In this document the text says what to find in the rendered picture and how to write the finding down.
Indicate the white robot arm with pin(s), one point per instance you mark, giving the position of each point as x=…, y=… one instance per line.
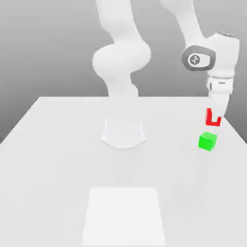
x=120, y=57

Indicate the small green cube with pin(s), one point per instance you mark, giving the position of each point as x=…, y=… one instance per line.
x=206, y=141

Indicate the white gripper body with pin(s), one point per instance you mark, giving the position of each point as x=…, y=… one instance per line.
x=220, y=87

